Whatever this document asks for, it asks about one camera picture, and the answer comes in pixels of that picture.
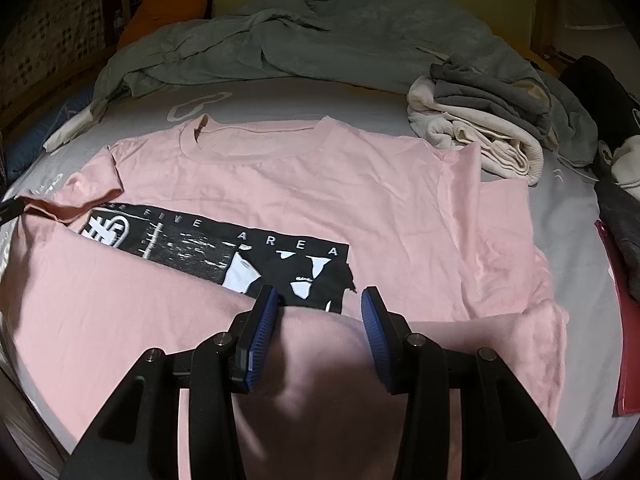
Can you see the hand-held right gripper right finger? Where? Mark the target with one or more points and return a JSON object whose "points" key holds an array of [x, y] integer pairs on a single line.
{"points": [[377, 340]]}

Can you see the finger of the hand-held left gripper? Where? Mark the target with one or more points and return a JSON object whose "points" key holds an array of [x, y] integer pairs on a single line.
{"points": [[10, 211]]}

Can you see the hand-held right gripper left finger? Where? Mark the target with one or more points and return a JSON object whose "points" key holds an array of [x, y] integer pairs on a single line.
{"points": [[260, 340]]}

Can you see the pink printed T-shirt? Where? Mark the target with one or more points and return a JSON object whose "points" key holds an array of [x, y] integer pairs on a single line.
{"points": [[350, 185]]}

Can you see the blue pillow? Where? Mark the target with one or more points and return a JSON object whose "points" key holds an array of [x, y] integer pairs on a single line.
{"points": [[45, 135]]}

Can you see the white folded cloth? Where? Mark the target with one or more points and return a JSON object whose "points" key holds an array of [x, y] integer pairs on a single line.
{"points": [[70, 127]]}

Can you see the checked beige curtain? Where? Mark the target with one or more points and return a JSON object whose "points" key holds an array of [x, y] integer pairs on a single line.
{"points": [[50, 25]]}

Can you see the cream knit garment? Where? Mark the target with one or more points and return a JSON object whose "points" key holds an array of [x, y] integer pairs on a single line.
{"points": [[480, 145]]}

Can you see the red folder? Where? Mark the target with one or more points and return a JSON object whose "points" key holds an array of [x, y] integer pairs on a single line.
{"points": [[630, 350]]}

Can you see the orange carrot plush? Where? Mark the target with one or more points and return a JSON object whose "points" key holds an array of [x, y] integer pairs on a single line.
{"points": [[160, 5]]}

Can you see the grey garment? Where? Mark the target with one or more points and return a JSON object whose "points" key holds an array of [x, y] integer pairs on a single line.
{"points": [[490, 95]]}

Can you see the dark grey clothing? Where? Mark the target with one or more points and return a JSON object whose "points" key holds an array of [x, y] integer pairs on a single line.
{"points": [[625, 230]]}

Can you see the white plush item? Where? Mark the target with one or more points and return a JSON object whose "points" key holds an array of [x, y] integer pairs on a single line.
{"points": [[625, 165]]}

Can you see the grey-green duvet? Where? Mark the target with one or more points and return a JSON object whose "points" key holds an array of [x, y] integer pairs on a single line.
{"points": [[350, 35]]}

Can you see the black clothing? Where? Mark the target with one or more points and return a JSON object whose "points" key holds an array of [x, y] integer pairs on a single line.
{"points": [[600, 95]]}

